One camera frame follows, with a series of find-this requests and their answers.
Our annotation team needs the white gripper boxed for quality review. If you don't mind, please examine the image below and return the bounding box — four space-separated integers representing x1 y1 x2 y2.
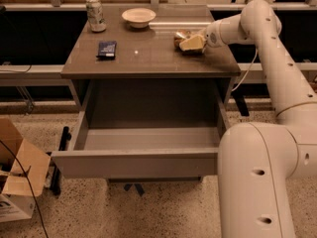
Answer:
174 21 222 52

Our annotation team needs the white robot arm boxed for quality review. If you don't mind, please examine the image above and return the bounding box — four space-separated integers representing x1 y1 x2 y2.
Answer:
180 0 317 238

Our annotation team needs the white green soda can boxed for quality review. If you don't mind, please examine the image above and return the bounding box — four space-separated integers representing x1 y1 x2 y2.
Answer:
86 0 107 33

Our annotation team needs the open grey top drawer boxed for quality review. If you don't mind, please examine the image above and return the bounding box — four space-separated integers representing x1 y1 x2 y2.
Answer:
60 78 229 180

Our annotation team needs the grey cabinet desk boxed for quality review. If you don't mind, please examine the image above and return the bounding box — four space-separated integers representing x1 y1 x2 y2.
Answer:
60 4 242 109

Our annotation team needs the white ceramic bowl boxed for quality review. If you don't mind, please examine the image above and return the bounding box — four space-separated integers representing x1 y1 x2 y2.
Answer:
122 8 157 29

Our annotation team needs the dark blue snack packet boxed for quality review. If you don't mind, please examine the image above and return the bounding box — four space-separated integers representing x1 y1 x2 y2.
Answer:
97 41 117 60

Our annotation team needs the black desk leg bar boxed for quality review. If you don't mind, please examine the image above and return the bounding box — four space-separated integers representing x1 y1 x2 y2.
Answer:
50 126 71 196

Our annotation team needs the open cardboard box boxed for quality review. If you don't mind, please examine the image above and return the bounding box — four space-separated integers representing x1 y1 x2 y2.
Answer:
0 118 51 222

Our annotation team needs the white power cable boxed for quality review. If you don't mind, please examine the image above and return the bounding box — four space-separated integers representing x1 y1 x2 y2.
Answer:
231 48 259 93

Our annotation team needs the black floor cable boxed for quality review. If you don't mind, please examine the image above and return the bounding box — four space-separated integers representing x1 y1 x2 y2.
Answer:
0 139 50 238

